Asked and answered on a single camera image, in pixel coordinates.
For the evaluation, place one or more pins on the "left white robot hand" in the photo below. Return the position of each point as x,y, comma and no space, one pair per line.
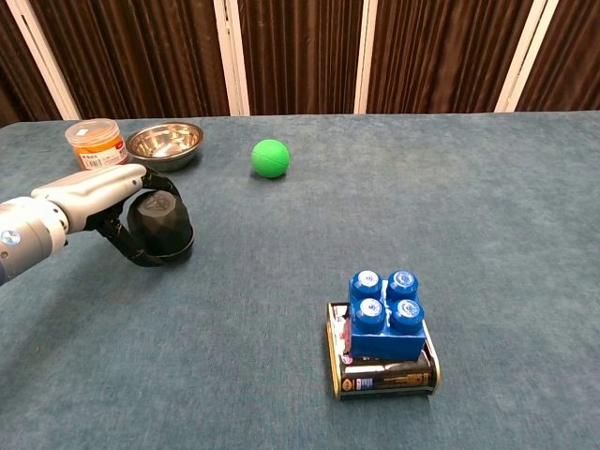
89,192

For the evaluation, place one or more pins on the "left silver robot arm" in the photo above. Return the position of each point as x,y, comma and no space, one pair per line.
28,239

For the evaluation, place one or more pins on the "clear jar with orange contents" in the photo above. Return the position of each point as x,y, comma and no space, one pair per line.
96,145

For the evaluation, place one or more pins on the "stainless steel bowl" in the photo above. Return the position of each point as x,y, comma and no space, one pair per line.
164,147

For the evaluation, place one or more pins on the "brown pleated curtain panel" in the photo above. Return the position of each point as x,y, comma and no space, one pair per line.
300,56
140,56
440,56
572,56
19,79

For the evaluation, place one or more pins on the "green rubber ball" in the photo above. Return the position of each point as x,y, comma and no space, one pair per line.
270,158

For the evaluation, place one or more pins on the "blue felt table cloth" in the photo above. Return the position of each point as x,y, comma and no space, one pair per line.
300,281

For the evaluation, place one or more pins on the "blue four-stud toy brick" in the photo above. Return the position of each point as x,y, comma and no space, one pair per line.
384,328

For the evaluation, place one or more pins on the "pack of black batteries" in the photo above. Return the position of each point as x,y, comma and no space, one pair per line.
384,379

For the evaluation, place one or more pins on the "white frame post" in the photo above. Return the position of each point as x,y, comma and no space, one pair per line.
232,56
44,61
522,56
365,56

